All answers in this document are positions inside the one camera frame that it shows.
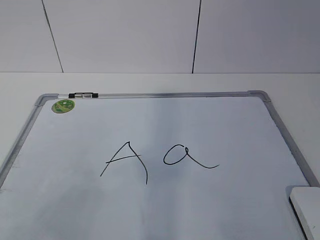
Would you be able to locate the white whiteboard eraser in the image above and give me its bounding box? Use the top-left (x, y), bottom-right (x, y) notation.
top-left (289, 186), bottom-right (320, 240)

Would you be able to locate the white aluminium-framed whiteboard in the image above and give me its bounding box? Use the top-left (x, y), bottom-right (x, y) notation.
top-left (0, 90), bottom-right (320, 240)

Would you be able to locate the round green magnet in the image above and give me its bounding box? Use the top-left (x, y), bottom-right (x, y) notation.
top-left (51, 99), bottom-right (75, 114)

